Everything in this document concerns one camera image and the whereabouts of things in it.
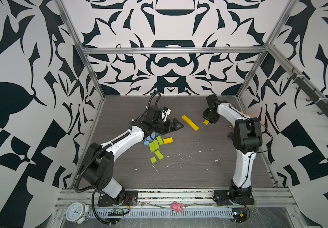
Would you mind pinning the white cable duct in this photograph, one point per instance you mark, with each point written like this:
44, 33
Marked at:
168, 213

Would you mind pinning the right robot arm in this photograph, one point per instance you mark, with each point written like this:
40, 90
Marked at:
246, 138

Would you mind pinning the white alarm clock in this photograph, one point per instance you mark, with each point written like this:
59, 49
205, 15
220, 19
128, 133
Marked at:
78, 212

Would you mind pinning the circuit board right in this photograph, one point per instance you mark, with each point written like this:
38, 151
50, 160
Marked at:
240, 216

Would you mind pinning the small green cube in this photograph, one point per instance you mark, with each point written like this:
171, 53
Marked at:
153, 160

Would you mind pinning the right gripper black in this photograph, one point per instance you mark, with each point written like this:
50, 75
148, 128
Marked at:
210, 120

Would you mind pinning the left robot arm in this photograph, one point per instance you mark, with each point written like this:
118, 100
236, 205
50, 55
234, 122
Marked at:
97, 167

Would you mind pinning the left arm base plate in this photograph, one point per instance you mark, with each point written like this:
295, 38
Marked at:
125, 198

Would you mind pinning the green block upright pair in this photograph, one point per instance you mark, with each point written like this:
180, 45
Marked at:
155, 144

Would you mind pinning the black hook rail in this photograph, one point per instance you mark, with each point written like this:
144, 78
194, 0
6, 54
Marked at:
314, 95

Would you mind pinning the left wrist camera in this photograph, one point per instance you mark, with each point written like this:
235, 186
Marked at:
164, 113

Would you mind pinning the light blue block lower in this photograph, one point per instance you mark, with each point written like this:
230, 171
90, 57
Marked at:
149, 139

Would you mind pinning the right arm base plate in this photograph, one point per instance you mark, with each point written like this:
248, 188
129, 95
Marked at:
233, 196

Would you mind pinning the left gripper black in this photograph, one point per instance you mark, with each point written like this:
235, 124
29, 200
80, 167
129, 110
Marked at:
174, 128

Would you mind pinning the pink pig toy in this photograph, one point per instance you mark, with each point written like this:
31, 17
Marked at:
177, 207

